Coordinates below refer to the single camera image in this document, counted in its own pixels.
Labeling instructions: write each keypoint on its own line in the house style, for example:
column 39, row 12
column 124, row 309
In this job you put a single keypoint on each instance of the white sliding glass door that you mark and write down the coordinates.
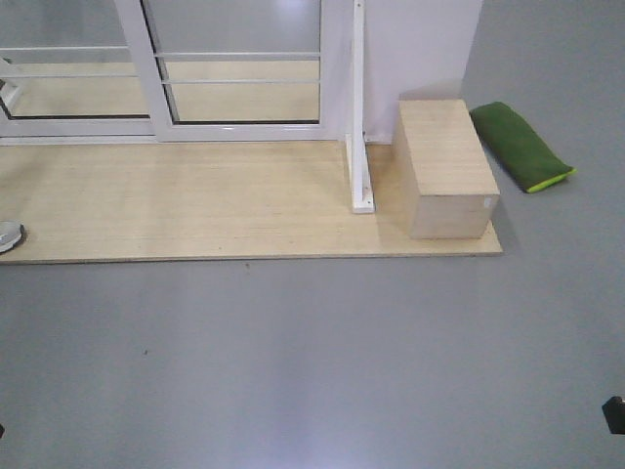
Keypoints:
column 241, row 71

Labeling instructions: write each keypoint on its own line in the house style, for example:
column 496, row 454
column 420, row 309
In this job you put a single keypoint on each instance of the white fixed glass door panel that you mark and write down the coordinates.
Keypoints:
column 77, row 70

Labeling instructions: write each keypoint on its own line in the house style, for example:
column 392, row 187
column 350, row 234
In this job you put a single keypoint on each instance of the light wooden box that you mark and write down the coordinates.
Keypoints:
column 447, row 185

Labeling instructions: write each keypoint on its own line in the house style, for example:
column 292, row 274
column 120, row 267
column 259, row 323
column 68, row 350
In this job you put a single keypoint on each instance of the green cushion bag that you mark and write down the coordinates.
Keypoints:
column 518, row 148

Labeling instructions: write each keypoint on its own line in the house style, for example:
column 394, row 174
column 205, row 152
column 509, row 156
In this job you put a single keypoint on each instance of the light wooden floor platform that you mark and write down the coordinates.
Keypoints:
column 120, row 203

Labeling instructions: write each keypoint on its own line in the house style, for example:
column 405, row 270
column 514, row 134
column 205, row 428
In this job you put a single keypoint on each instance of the round grey white object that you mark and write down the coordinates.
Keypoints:
column 11, row 235

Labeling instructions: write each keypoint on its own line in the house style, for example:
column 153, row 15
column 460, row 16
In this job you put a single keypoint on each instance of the black object right edge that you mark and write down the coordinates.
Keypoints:
column 614, row 415

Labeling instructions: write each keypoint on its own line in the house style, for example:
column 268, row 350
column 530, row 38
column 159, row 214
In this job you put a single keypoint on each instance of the white wall panel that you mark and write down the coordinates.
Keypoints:
column 412, row 50

